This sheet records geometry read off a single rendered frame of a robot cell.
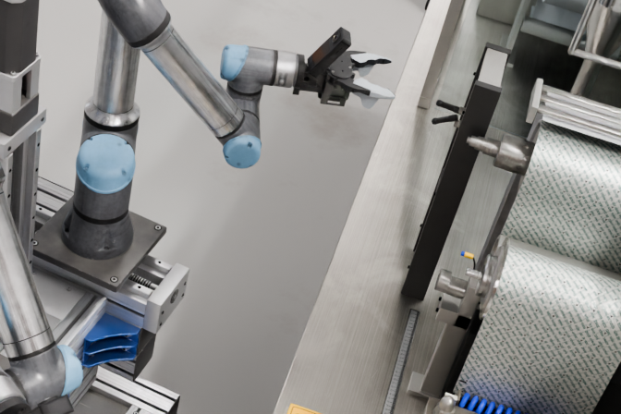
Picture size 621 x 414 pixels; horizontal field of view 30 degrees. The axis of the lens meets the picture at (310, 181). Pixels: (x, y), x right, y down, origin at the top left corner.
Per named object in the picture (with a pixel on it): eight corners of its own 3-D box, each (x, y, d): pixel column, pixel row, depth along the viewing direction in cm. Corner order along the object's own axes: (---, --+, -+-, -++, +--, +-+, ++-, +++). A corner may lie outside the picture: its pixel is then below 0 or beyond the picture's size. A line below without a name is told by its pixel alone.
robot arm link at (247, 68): (218, 67, 243) (225, 34, 238) (270, 75, 245) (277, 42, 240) (218, 90, 237) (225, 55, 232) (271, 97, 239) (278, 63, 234)
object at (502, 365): (453, 390, 208) (483, 319, 196) (579, 432, 206) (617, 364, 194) (453, 392, 207) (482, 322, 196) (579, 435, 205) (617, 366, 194)
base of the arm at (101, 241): (47, 241, 244) (50, 206, 238) (85, 202, 256) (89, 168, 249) (110, 270, 241) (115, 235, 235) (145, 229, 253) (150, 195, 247)
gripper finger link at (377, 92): (389, 113, 243) (350, 94, 244) (396, 92, 238) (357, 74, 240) (384, 121, 241) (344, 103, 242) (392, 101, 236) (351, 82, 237)
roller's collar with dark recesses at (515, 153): (495, 153, 217) (505, 126, 213) (526, 163, 216) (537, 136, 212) (491, 173, 212) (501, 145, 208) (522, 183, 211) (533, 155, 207)
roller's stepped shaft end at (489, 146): (466, 141, 215) (470, 127, 213) (496, 151, 215) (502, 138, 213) (463, 151, 213) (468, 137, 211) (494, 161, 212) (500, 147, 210)
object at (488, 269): (487, 250, 201) (489, 257, 194) (498, 254, 201) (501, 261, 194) (473, 291, 202) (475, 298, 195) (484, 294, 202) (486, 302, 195)
